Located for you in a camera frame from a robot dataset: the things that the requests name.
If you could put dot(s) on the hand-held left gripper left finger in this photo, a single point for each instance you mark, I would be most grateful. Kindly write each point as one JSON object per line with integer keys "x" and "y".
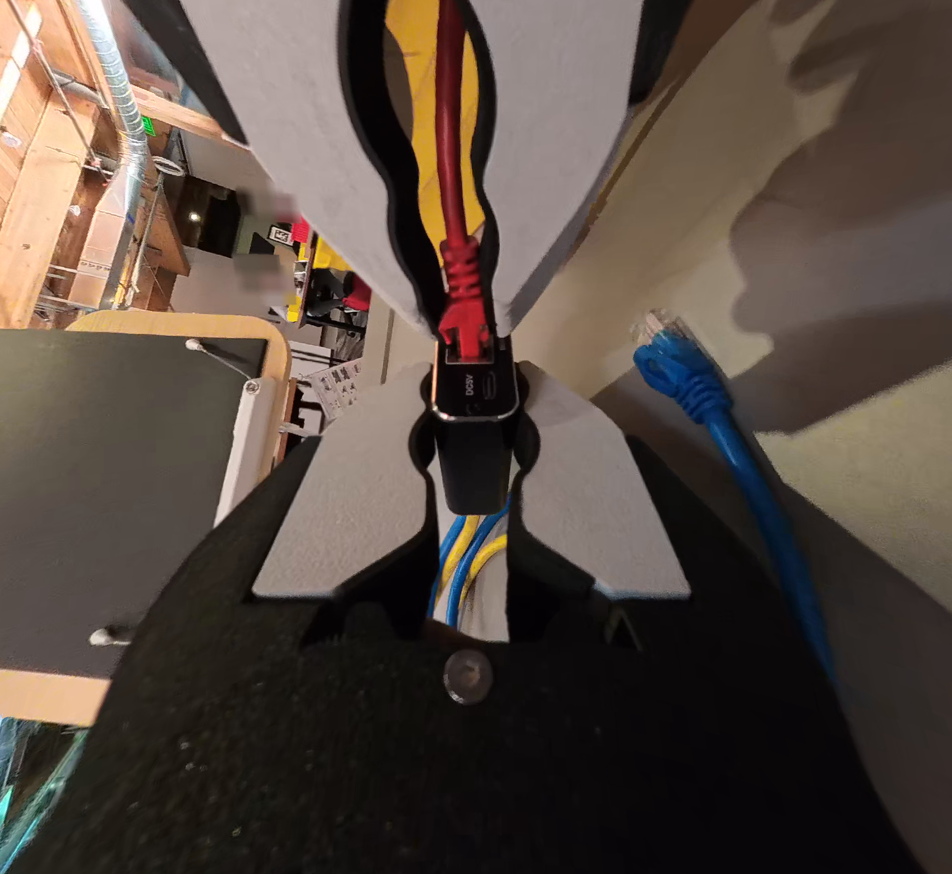
{"x": 349, "y": 509}

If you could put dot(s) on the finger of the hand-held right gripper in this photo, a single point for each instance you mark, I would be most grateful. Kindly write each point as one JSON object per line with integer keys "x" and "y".
{"x": 282, "y": 70}
{"x": 558, "y": 70}

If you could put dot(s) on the black board on white stand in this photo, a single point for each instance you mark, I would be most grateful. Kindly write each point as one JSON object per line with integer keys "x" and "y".
{"x": 111, "y": 480}

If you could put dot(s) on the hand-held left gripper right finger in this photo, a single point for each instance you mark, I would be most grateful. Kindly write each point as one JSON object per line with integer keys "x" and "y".
{"x": 602, "y": 509}

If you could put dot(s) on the silver corrugated ventilation duct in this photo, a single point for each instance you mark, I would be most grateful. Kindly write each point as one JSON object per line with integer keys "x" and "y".
{"x": 123, "y": 107}

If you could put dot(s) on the black ethernet port adapter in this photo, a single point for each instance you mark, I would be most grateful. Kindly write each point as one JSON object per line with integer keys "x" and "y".
{"x": 476, "y": 457}

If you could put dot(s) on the yellow plastic bin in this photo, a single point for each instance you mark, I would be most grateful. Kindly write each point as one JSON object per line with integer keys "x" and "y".
{"x": 416, "y": 3}

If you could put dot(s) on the green exit sign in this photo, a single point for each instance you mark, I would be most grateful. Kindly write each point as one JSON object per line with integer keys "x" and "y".
{"x": 149, "y": 124}

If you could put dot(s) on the red chair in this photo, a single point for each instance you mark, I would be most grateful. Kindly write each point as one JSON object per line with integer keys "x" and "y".
{"x": 357, "y": 290}

